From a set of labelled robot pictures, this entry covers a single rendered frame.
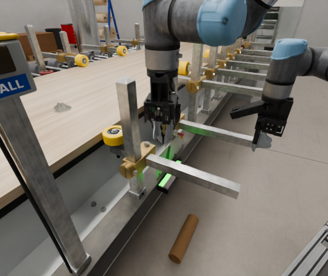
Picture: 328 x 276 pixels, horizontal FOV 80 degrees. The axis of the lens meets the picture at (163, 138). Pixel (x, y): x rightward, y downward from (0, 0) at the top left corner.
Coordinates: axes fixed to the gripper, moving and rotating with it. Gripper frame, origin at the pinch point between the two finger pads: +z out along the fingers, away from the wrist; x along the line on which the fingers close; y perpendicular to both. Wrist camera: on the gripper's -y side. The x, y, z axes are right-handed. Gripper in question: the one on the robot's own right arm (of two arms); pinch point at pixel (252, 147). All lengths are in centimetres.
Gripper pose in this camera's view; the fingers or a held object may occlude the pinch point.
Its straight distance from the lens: 78.2
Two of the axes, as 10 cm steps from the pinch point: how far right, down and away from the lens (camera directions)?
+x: 4.8, -4.8, 7.3
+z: 0.1, 8.4, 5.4
